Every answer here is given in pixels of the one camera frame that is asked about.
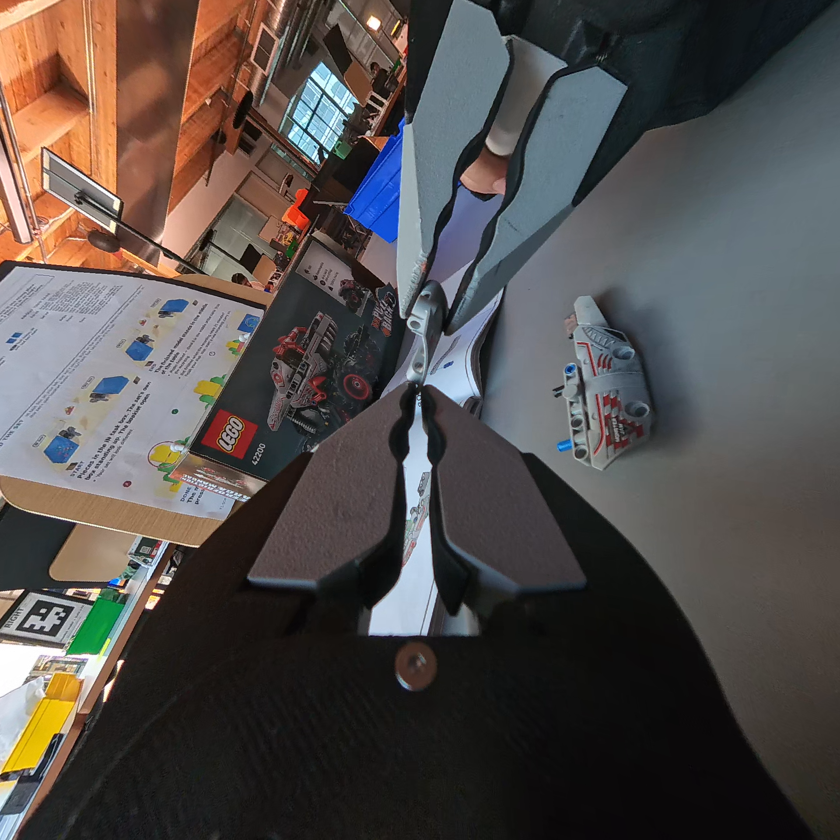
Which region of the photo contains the blue plastic bin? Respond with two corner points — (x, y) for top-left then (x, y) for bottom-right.
(343, 117), (408, 245)

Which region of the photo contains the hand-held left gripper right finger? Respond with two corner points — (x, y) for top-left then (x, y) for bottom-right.
(422, 385), (588, 616)

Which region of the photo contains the illustrated instruction sign board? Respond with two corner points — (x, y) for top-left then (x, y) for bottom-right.
(0, 260), (275, 547)

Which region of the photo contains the black lego set box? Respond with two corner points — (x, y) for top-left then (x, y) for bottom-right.
(172, 235), (403, 509)

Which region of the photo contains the lego instruction booklet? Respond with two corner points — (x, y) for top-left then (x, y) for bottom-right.
(366, 259), (508, 637)

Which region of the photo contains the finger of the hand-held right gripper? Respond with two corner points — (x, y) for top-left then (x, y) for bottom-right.
(395, 0), (514, 303)
(448, 64), (629, 337)

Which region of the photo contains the person's right hand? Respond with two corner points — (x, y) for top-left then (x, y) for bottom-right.
(459, 147), (511, 198)

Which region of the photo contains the green box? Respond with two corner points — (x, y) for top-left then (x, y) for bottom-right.
(66, 594), (129, 657)

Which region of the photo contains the grey red-printed lego assembly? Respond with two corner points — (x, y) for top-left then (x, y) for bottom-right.
(553, 295), (655, 471)

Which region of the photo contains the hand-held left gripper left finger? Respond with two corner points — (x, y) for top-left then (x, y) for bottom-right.
(247, 385), (413, 608)

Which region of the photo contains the grey curved lego panel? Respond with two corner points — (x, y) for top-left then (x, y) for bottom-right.
(405, 280), (452, 386)

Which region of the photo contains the yellow bin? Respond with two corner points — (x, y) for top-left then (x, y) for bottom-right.
(0, 671), (85, 781)

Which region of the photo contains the flat panel on arm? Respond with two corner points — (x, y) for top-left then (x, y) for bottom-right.
(39, 147), (126, 235)

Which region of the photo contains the black white marker tag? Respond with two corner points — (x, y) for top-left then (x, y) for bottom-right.
(0, 589), (94, 652)

